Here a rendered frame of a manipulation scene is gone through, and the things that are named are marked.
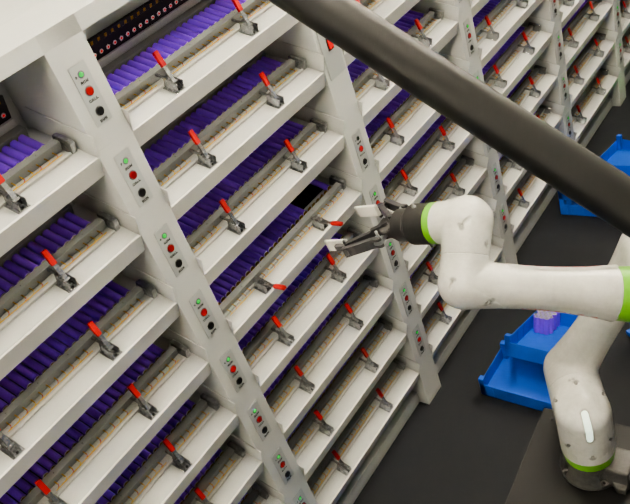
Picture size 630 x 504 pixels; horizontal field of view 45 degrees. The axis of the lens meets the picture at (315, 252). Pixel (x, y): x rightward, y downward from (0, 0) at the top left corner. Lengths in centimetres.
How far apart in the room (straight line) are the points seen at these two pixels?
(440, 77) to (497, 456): 226
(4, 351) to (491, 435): 168
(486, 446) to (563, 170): 227
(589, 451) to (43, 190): 135
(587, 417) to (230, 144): 104
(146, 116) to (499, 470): 160
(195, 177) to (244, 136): 18
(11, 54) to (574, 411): 141
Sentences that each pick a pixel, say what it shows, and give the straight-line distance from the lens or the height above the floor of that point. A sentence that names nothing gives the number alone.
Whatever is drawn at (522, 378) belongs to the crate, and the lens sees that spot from 280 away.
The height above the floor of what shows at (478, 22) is 98.
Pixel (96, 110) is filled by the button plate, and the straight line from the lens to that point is 152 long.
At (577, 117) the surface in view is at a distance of 379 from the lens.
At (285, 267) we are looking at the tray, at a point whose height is 94.
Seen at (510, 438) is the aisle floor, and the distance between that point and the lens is 264.
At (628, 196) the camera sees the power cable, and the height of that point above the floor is 183.
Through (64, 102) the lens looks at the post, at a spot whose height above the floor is 162.
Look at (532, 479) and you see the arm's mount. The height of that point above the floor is 36.
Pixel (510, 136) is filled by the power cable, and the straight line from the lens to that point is 39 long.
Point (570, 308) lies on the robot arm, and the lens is 162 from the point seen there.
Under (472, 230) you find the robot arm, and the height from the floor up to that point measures 115.
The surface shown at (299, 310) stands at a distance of 211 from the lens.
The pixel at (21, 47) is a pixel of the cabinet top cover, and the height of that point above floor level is 175.
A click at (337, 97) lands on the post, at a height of 123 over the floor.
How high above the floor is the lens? 206
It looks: 34 degrees down
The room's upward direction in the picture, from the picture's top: 21 degrees counter-clockwise
